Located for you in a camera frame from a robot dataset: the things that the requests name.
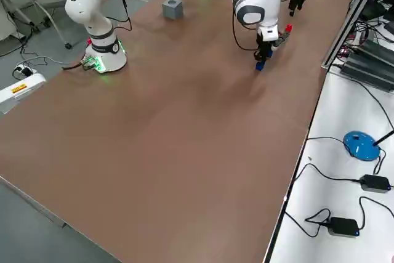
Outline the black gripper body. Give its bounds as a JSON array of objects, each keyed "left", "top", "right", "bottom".
[{"left": 255, "top": 33, "right": 279, "bottom": 56}]

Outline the grey cube with round hole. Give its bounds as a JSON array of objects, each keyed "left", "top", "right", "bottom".
[{"left": 161, "top": 0, "right": 184, "bottom": 20}]

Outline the blue dome-shaped device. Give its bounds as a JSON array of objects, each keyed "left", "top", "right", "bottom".
[{"left": 342, "top": 131, "right": 382, "bottom": 162}]

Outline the small black power adapter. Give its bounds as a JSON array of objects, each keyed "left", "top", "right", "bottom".
[
  {"left": 327, "top": 216, "right": 361, "bottom": 238},
  {"left": 359, "top": 174, "right": 392, "bottom": 193}
]

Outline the white box with yellow label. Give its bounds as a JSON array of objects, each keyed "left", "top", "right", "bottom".
[{"left": 0, "top": 73, "right": 47, "bottom": 113}]

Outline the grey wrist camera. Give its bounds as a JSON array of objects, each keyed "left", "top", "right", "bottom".
[{"left": 272, "top": 32, "right": 291, "bottom": 51}]

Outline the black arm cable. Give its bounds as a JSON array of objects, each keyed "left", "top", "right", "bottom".
[{"left": 220, "top": 0, "right": 261, "bottom": 52}]

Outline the aluminium frame post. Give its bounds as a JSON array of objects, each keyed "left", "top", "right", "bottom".
[{"left": 321, "top": 0, "right": 389, "bottom": 70}]

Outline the black base cable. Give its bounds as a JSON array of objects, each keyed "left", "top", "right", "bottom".
[{"left": 61, "top": 59, "right": 93, "bottom": 71}]

